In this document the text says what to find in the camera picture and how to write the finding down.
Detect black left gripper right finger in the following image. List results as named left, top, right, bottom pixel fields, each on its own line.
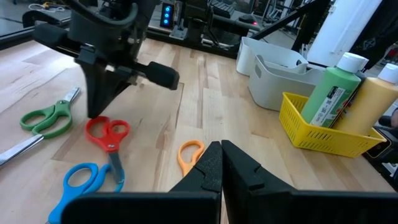
left=221, top=139, right=398, bottom=224

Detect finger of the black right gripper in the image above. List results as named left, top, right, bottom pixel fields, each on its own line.
left=81, top=63, right=105, bottom=119
left=98, top=70, right=131, bottom=116

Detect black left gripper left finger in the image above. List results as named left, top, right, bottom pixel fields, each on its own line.
left=60, top=140, right=223, bottom=224

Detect orange handled scissors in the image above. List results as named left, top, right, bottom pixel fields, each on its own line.
left=177, top=139, right=206, bottom=178

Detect red handled scissors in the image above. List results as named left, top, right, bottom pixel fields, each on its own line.
left=85, top=115, right=131, bottom=185

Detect green paint bottle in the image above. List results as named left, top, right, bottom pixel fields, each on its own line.
left=300, top=52, right=369, bottom=129

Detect yellow paint bottle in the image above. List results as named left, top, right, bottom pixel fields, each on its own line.
left=333, top=63, right=398, bottom=136

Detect black box with LED lights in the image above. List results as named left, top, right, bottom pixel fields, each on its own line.
left=159, top=1, right=175, bottom=29

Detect black clamp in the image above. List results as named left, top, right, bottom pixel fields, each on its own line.
left=22, top=9, right=72, bottom=29

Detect yellow plastic basket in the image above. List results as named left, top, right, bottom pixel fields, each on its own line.
left=279, top=91, right=387, bottom=159

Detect light grey plastic bin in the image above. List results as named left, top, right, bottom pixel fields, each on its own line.
left=248, top=54, right=326, bottom=112

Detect black keyboard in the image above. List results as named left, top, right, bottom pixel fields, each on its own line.
left=211, top=0, right=233, bottom=11

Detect black operator desk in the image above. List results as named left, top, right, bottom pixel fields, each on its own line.
left=214, top=15, right=261, bottom=34

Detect white plastic bin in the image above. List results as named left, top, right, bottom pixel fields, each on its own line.
left=235, top=36, right=309, bottom=77

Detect black computer mouse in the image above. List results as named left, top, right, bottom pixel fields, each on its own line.
left=238, top=14, right=259, bottom=26

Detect black support beam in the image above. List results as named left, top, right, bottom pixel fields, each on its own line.
left=250, top=0, right=332, bottom=52

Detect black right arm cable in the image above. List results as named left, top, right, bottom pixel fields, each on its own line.
left=63, top=0, right=140, bottom=29

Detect green handled scissors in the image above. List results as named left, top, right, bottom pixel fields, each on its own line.
left=19, top=86, right=81, bottom=140

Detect blue handled scissors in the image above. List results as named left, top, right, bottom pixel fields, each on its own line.
left=47, top=162, right=126, bottom=224

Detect black table-level camera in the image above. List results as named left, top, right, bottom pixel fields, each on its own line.
left=362, top=127, right=398, bottom=190

